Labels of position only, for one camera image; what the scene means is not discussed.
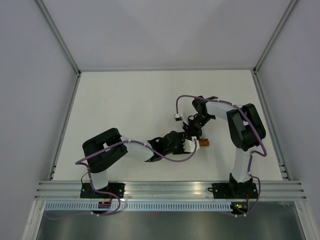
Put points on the white slotted cable duct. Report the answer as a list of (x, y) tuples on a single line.
[(197, 206)]

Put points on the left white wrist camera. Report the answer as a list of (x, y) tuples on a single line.
[(191, 145)]

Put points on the left aluminium frame post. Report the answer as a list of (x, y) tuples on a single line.
[(57, 35)]

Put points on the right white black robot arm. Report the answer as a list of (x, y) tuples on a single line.
[(246, 132)]

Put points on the aluminium frame post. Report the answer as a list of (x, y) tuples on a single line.
[(275, 34), (57, 35)]

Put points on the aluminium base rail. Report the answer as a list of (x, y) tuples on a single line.
[(283, 190)]

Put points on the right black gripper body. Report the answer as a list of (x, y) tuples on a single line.
[(194, 127)]

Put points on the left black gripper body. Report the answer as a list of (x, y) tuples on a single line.
[(179, 149)]

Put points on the orange-brown cloth napkin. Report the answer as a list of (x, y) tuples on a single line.
[(204, 142)]

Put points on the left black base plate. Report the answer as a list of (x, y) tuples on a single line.
[(117, 189)]

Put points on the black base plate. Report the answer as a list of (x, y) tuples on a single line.
[(223, 191), (117, 189)]

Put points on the right aluminium frame post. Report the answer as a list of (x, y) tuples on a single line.
[(275, 34)]

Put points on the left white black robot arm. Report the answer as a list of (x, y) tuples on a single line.
[(153, 151)]

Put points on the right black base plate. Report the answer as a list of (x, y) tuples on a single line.
[(223, 191)]

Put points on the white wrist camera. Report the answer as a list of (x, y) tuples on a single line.
[(191, 145), (178, 117)]

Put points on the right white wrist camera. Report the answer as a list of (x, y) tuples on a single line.
[(178, 117)]

